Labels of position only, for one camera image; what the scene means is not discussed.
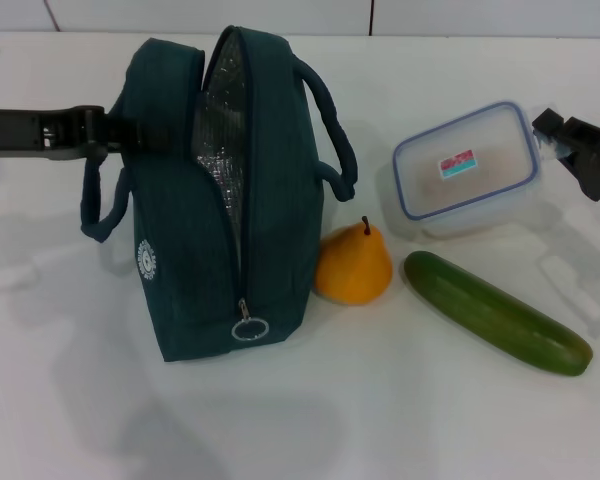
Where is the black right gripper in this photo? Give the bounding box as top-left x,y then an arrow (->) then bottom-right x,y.
531,107 -> 600,202

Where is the green cucumber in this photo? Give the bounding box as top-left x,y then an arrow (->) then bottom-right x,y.
403,251 -> 595,377

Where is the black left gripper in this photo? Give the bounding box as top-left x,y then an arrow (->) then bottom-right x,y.
0,104 -> 175,162

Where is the orange yellow pear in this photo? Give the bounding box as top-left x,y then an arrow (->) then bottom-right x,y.
313,215 -> 394,306

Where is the dark teal insulated lunch bag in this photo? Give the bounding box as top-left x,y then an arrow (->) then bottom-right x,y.
79,24 -> 359,364

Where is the clear container with blue-rimmed lid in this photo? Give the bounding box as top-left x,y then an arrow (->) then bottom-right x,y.
392,99 -> 566,240

